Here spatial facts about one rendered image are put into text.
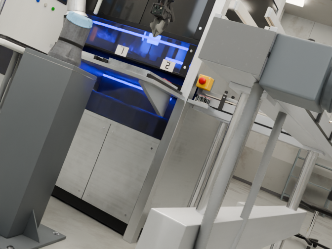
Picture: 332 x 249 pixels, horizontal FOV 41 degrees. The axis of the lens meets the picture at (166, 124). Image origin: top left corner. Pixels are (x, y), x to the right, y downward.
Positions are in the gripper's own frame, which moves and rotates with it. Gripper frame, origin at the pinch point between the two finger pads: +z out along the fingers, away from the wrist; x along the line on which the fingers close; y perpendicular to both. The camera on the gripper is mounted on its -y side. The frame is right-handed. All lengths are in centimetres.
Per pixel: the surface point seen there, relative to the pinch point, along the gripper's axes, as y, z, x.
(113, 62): 1.8, 19.8, -16.4
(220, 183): 110, 46, 94
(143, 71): 2.0, 19.3, 2.1
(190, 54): -35.6, -2.4, 4.5
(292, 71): 114, 23, 100
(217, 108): -45, 21, 28
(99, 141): -36, 64, -32
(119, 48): -36, 6, -43
